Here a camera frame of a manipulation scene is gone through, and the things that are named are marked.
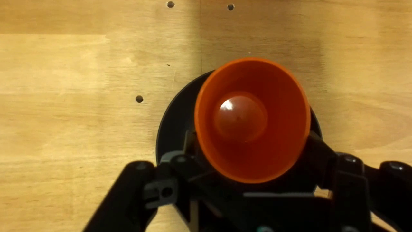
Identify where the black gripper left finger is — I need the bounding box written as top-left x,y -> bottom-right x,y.
82,128 -> 207,232

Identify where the orange plastic cup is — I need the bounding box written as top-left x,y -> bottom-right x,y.
193,57 -> 313,186

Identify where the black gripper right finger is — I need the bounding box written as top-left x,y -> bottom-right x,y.
295,130 -> 412,232

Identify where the black bowl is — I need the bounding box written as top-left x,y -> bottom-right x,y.
154,70 -> 323,191

